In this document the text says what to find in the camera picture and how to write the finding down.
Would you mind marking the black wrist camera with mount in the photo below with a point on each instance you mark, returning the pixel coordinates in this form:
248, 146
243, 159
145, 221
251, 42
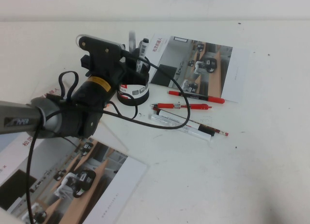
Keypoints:
97, 47

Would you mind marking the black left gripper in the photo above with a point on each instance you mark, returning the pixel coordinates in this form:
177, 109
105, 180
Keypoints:
109, 71

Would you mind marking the black mesh pen holder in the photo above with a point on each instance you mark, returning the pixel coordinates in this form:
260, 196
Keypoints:
135, 98

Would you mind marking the pencil with red eraser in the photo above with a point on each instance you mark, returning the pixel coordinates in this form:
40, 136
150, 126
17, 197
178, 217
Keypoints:
224, 133

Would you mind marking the brochure with pale blue cover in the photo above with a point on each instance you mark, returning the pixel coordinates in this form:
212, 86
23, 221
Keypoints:
111, 136

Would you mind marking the red marker pen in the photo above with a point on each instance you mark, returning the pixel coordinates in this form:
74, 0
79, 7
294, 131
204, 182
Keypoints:
213, 99

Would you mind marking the brochure with robot photo cover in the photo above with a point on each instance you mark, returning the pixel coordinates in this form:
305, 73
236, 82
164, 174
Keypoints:
230, 71
97, 175

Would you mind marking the red gel pen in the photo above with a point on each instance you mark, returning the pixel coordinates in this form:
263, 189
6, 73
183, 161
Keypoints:
167, 105

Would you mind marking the silver white marker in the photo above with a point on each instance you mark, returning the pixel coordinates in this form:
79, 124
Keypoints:
164, 119

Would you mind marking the white marker with black cap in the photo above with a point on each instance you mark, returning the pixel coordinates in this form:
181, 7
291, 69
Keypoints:
206, 130

